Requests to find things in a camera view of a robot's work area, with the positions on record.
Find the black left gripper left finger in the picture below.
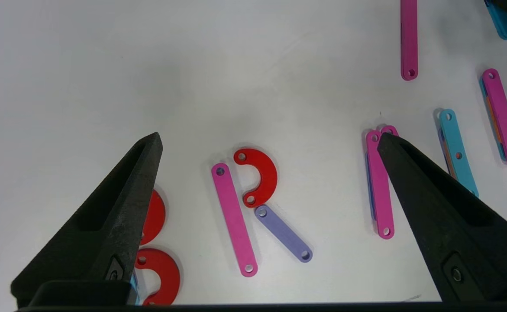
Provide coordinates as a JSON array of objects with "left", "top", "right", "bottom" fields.
[{"left": 10, "top": 132, "right": 164, "bottom": 309}]

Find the blue bar with orange underside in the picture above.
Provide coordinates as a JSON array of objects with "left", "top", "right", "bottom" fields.
[{"left": 438, "top": 108, "right": 480, "bottom": 198}]

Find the small red half ring piece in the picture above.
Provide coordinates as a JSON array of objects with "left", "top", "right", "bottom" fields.
[{"left": 233, "top": 148, "right": 278, "bottom": 209}]

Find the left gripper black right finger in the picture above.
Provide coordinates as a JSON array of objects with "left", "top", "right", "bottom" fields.
[{"left": 377, "top": 132, "right": 507, "bottom": 302}]

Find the short blue bar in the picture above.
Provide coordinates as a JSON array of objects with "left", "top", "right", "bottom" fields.
[{"left": 484, "top": 0, "right": 507, "bottom": 41}]

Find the short purple bar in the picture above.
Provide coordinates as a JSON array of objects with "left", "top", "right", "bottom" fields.
[{"left": 254, "top": 205, "right": 313, "bottom": 263}]

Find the long blue flat bar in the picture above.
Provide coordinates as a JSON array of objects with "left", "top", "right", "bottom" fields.
[{"left": 129, "top": 270, "right": 141, "bottom": 306}]

